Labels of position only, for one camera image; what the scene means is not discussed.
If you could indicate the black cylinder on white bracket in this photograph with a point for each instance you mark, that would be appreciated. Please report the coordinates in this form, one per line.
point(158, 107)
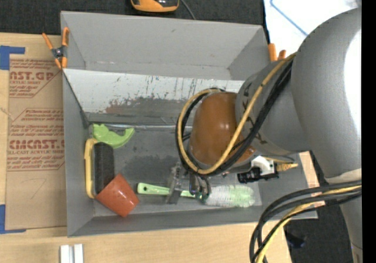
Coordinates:
point(261, 168)

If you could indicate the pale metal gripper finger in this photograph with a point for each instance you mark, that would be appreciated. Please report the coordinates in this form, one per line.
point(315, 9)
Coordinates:
point(174, 194)
point(177, 171)

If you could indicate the grey metal bin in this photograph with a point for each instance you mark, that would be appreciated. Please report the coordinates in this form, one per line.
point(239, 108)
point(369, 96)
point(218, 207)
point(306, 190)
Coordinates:
point(152, 44)

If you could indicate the brown cardboard board, red print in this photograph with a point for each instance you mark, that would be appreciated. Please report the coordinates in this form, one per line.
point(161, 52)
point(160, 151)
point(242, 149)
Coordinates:
point(32, 126)

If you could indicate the light green plastic toy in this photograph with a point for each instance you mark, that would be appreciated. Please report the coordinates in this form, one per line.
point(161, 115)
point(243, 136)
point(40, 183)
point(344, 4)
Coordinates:
point(113, 137)

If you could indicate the red-orange plastic cup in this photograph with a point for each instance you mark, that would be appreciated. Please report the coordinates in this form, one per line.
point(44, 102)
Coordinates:
point(119, 195)

